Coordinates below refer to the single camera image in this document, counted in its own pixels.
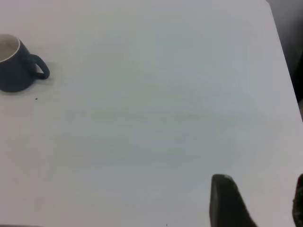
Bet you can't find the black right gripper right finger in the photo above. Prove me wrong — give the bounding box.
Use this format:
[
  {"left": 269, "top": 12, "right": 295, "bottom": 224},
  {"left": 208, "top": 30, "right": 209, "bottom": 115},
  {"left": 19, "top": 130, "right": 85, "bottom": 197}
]
[{"left": 292, "top": 173, "right": 303, "bottom": 227}]

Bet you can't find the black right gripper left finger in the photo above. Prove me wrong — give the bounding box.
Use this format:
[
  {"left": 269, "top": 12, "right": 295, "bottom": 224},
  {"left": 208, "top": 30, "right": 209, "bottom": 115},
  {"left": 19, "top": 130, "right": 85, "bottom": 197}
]
[{"left": 209, "top": 174, "right": 258, "bottom": 227}]

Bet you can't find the dark grey ceramic mug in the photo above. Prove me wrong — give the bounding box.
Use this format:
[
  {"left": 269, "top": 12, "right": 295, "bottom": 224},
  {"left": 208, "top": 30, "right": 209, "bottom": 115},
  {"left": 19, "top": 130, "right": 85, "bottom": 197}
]
[{"left": 0, "top": 34, "right": 51, "bottom": 93}]

